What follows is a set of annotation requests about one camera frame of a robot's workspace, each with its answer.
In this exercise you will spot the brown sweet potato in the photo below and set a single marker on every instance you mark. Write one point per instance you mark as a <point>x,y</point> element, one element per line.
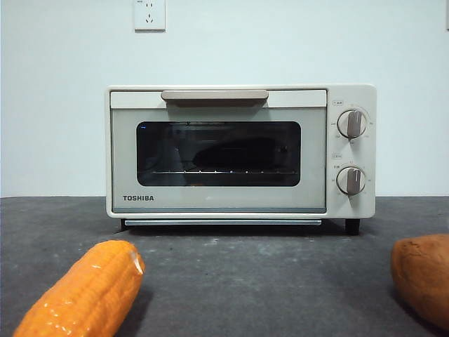
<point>424,281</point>

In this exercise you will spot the white wall socket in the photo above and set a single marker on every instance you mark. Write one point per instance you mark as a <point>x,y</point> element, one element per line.
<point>149,15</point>

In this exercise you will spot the oven timer knob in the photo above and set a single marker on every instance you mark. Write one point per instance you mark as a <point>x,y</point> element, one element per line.
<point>351,180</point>

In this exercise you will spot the metal oven crumb tray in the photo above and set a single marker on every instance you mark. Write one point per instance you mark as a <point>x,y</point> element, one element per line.
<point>221,222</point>

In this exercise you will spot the orange corn cob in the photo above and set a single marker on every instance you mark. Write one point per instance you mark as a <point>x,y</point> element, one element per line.
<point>87,291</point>

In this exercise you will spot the oven temperature knob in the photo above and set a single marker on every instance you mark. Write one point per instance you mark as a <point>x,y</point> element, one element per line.
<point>352,123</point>

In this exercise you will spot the dark purple eggplant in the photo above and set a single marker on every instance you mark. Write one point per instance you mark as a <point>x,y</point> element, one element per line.
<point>235,152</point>

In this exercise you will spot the cream Toshiba toaster oven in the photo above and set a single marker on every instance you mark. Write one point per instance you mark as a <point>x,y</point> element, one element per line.
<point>350,94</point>

